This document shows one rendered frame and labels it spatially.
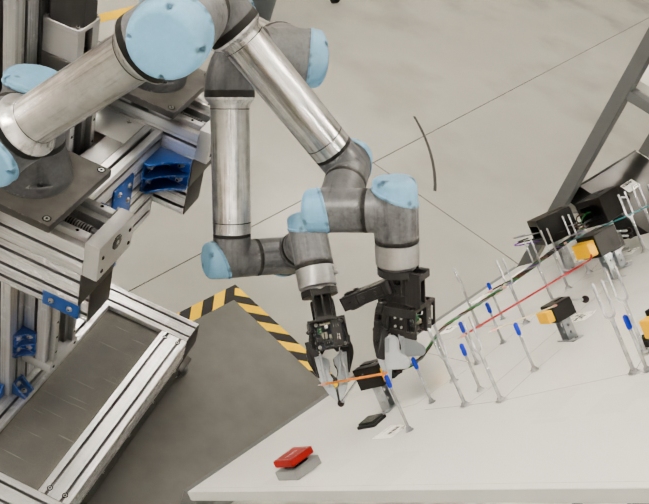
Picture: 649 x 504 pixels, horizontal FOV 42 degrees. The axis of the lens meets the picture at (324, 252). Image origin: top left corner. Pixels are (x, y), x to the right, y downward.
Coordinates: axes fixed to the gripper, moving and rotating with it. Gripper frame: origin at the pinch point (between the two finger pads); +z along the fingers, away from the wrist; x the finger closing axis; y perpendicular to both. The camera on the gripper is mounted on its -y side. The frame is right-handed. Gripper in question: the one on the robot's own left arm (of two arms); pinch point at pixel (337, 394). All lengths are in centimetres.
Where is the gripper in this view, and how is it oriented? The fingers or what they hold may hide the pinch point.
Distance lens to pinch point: 162.6
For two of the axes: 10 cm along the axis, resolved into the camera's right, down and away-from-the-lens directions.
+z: 1.8, 9.6, -2.0
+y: 0.4, -2.1, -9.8
